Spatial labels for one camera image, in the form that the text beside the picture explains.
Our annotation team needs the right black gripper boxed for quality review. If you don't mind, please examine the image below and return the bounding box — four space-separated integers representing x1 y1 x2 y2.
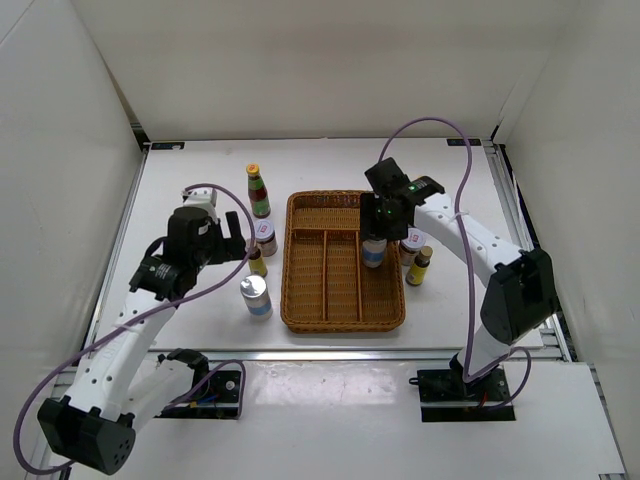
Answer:
358 194 409 243

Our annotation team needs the silver-lid bead jar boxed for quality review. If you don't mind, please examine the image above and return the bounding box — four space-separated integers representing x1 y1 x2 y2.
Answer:
361 239 387 268
240 275 273 320

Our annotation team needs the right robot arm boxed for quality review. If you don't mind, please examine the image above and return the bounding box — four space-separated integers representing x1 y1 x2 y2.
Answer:
360 158 559 400

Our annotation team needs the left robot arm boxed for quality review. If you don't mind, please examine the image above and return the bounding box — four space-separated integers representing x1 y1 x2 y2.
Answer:
37 204 247 475

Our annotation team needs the left white-lid brown jar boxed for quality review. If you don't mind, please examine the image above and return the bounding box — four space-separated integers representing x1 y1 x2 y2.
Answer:
254 219 278 257

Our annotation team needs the white-lid brown jar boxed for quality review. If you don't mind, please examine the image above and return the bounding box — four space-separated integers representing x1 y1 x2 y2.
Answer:
399 228 426 266
254 219 278 257

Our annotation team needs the left small yellow bottle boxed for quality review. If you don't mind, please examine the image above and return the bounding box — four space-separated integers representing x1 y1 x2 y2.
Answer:
248 242 268 278

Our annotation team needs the small yellow bottle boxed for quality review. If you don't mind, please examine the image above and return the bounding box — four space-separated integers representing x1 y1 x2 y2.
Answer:
248 242 268 278
405 246 433 286

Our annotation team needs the right white-lid brown jar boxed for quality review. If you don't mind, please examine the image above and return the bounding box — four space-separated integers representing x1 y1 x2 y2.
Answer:
399 228 426 266

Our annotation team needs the left red sauce bottle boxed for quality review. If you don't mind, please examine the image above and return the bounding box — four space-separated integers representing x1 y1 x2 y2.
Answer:
246 163 271 218

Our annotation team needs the right small yellow bottle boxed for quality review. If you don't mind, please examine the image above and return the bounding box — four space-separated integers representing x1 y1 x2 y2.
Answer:
405 246 433 286

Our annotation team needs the wicker divided tray basket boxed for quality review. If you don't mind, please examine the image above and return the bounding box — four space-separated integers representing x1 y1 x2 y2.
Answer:
281 190 406 334

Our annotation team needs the right black table label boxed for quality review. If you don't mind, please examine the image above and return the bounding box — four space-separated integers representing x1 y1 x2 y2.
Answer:
446 138 482 147

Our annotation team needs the black table label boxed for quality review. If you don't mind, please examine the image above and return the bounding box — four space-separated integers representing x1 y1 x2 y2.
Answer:
150 142 185 151
446 138 482 147

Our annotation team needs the left black table label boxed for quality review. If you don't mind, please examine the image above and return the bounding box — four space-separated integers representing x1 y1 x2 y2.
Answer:
150 142 185 151

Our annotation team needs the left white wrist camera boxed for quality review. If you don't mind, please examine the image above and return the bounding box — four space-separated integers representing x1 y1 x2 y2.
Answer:
181 187 219 223

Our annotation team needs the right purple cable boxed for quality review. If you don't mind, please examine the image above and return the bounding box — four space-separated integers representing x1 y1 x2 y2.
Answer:
381 117 533 409

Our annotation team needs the purple cable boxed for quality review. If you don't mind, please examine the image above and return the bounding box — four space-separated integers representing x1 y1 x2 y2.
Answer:
12 183 257 475
381 117 533 409

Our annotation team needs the aluminium front rail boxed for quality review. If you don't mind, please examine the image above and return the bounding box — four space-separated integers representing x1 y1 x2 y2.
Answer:
49 347 546 401

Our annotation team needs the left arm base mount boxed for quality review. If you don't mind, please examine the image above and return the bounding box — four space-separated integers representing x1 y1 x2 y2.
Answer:
157 348 247 420

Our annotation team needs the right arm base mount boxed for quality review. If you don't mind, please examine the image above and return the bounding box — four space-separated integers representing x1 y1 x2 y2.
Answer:
408 367 516 423

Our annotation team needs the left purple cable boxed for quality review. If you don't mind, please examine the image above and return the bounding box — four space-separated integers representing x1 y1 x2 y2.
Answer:
12 183 257 475

